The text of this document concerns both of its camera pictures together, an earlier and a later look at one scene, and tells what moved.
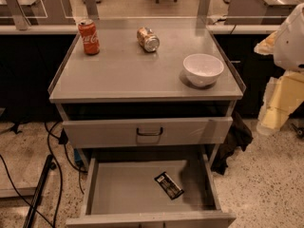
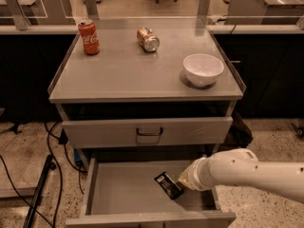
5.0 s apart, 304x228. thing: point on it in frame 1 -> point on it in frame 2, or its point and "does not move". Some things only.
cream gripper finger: (282, 95) -> (187, 179)
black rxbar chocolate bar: (168, 185) does not move
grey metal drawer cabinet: (147, 113) does not move
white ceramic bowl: (202, 69) does not move
